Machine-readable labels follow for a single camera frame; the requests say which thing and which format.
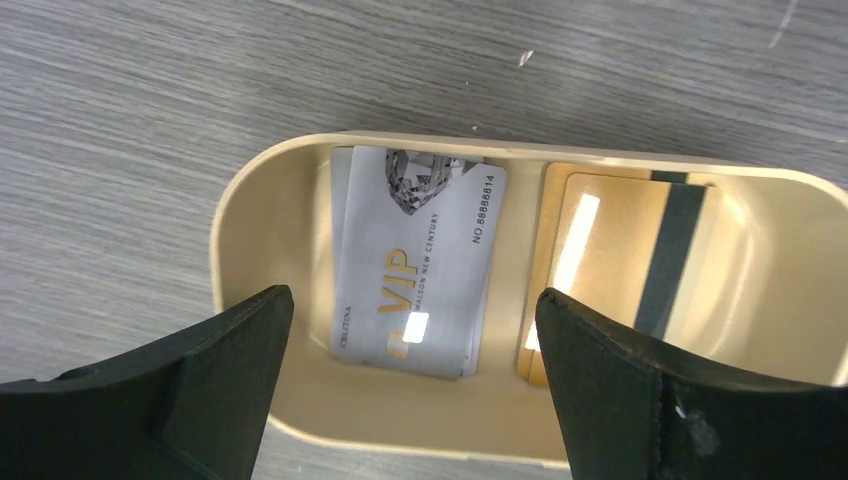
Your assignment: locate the beige oval tray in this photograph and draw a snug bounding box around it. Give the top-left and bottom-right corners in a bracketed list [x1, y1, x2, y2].
[210, 131, 847, 467]

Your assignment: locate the gold striped credit card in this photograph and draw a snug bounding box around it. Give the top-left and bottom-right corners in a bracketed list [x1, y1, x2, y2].
[518, 166, 724, 362]

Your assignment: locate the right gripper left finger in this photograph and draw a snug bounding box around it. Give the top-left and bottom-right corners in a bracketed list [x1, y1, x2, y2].
[1, 285, 294, 479]

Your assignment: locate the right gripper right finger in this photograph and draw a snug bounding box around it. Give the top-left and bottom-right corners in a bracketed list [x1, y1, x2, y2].
[535, 288, 847, 479]

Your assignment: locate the white card in tray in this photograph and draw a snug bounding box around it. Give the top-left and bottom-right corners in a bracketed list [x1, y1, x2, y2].
[330, 147, 491, 377]

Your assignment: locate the orange card in tray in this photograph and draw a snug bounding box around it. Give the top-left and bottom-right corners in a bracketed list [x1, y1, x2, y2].
[516, 163, 707, 387]

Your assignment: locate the white credit card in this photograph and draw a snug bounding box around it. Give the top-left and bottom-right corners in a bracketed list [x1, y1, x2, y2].
[328, 145, 507, 379]

